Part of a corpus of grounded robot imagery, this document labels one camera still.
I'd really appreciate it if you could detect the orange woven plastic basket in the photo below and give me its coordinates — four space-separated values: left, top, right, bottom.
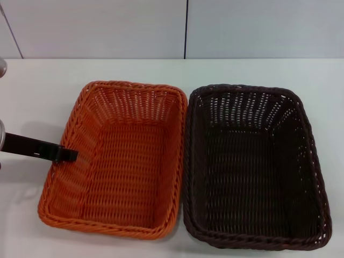
37 80 188 240

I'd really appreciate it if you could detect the dark brown woven plastic basket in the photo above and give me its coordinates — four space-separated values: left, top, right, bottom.
183 84 333 243

